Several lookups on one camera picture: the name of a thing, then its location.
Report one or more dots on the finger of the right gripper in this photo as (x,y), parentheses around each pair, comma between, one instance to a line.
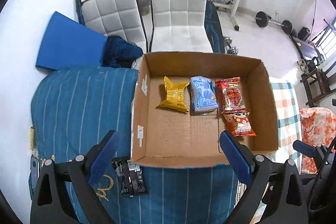
(305,149)

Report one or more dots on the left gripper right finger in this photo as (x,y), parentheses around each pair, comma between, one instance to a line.
(279,186)

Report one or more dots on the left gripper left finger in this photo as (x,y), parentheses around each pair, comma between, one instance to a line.
(51,201)

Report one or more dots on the orange snack bag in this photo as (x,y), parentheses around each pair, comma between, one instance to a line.
(238,123)

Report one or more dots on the black snack bag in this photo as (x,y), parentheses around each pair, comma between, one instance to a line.
(130,176)

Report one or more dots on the red snack bag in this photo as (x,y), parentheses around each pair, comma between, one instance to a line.
(230,95)

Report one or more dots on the blue white tissue pack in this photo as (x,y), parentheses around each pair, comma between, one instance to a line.
(203,97)

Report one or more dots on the yellow snack bag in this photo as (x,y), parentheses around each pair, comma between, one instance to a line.
(175,95)

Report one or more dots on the orange floral cushion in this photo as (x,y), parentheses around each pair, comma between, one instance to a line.
(317,126)

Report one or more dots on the plaid blanket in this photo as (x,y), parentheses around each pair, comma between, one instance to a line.
(288,123)

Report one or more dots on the dark wooden furniture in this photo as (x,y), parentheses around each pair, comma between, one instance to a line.
(317,71)

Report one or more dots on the blue striped bedsheet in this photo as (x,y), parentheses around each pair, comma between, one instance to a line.
(73,109)

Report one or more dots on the dumbbell on floor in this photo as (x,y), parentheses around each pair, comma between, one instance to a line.
(231,50)

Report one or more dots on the cardboard milk box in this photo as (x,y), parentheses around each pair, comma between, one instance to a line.
(167,138)

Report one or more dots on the small barbell on floor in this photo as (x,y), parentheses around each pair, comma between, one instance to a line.
(263,20)

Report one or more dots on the blue foam mat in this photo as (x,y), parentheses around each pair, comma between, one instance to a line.
(67,43)

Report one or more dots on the dark blue cloth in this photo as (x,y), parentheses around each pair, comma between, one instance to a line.
(118,53)

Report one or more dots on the right white quilted chair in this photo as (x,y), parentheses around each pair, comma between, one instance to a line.
(179,26)

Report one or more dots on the white quilted chair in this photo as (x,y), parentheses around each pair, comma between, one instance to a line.
(179,26)
(114,17)

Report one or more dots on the left white quilted chair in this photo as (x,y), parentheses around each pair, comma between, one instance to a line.
(114,17)

